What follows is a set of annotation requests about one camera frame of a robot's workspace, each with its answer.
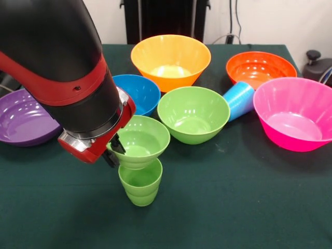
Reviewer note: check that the large yellow-orange bowl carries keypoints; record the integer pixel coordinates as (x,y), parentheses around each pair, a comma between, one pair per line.
(171,80)

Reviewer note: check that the dark green tablecloth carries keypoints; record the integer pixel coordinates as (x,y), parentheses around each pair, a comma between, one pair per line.
(77,220)

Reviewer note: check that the wide red-orange bowl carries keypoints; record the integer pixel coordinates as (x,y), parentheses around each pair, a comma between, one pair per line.
(259,70)

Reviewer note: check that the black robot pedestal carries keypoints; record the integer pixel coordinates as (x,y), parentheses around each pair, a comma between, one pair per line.
(166,18)

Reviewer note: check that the blue bowl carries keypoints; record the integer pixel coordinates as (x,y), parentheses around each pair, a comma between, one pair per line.
(142,93)

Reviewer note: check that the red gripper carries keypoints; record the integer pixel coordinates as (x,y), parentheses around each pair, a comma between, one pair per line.
(101,145)

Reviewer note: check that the blue cup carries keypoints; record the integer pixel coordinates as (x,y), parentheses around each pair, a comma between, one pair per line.
(238,101)

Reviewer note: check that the large pink bowl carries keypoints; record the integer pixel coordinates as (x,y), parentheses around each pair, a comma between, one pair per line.
(293,122)

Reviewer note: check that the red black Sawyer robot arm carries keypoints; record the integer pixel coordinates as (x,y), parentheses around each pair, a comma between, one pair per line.
(52,64)

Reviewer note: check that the stack of green cups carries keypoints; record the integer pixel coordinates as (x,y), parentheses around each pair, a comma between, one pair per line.
(141,192)

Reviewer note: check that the grey chair with black knob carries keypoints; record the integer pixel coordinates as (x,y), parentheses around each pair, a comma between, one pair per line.
(317,68)

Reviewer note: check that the small green bowl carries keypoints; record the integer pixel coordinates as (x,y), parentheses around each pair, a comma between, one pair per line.
(145,145)

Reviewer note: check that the wide purple bowl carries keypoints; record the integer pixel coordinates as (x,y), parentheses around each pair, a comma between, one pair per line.
(23,124)

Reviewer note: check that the large green bowl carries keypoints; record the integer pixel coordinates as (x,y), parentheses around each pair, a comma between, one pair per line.
(193,122)

